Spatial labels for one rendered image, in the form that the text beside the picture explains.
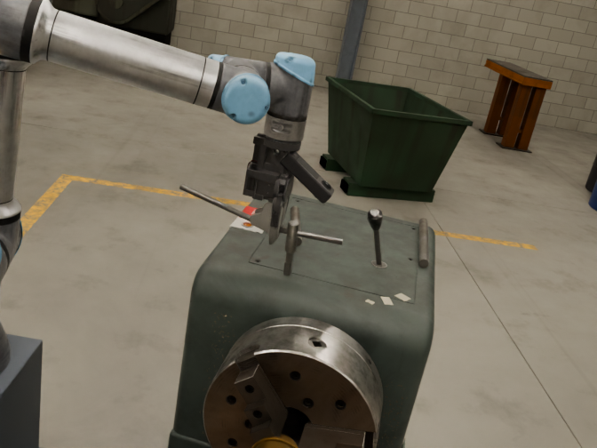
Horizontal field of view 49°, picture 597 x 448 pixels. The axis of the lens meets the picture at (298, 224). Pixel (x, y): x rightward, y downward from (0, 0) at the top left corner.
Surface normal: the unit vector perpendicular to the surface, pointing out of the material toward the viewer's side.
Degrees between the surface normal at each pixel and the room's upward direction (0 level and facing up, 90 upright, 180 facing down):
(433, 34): 90
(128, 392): 0
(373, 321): 48
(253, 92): 90
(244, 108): 90
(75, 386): 0
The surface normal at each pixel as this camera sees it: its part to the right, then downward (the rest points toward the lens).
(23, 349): 0.18, -0.91
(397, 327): -0.03, -0.37
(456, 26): 0.04, 0.38
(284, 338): -0.09, -0.94
